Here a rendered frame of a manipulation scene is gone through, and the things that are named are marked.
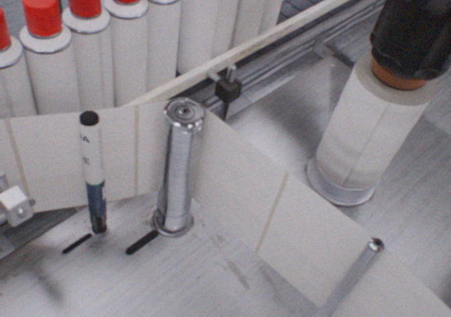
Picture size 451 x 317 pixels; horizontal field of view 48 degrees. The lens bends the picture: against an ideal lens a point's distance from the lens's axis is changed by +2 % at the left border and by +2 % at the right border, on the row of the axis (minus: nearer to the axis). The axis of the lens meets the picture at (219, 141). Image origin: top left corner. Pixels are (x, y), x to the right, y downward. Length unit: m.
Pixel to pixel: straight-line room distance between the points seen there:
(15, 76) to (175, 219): 0.22
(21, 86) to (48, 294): 0.21
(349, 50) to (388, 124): 0.44
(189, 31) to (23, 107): 0.25
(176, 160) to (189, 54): 0.28
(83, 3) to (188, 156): 0.20
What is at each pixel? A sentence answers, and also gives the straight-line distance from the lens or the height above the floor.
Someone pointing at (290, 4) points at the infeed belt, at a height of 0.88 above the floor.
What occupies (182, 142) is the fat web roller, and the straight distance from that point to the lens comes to 0.45.
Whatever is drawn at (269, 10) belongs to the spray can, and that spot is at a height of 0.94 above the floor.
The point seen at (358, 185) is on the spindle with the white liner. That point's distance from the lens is 0.62.
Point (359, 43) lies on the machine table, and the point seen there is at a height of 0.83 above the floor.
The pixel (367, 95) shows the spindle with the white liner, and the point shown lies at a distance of 0.53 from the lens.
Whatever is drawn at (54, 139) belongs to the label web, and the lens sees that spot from 0.47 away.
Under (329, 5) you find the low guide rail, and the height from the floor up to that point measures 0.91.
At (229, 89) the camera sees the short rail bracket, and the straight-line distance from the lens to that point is 0.69.
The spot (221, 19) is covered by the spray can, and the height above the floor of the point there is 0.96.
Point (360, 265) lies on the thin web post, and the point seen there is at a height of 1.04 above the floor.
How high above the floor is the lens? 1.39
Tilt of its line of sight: 49 degrees down
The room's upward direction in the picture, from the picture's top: 12 degrees clockwise
